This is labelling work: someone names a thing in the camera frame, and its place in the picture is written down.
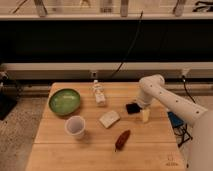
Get small clear plastic bottle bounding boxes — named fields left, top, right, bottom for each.
left=93, top=80, right=106, bottom=106

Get black equipment at left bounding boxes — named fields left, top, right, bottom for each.
left=0, top=71, right=22, bottom=121

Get black rectangular eraser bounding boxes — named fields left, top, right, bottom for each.
left=126, top=103, right=141, bottom=114

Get black floor cables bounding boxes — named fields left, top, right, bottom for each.
left=173, top=75, right=198, bottom=150

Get white ceramic cup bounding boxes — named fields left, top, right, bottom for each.
left=65, top=116, right=85, bottom=140

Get brown dried chili pepper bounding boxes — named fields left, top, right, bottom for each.
left=115, top=130, right=131, bottom=150

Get black hanging cable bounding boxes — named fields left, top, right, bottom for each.
left=105, top=10, right=145, bottom=82

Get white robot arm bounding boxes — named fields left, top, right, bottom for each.
left=136, top=74, right=213, bottom=171

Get blue cable connector box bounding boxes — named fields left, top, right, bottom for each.
left=168, top=112, right=184, bottom=128

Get green ceramic bowl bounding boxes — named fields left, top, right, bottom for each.
left=48, top=88, right=81, bottom=116

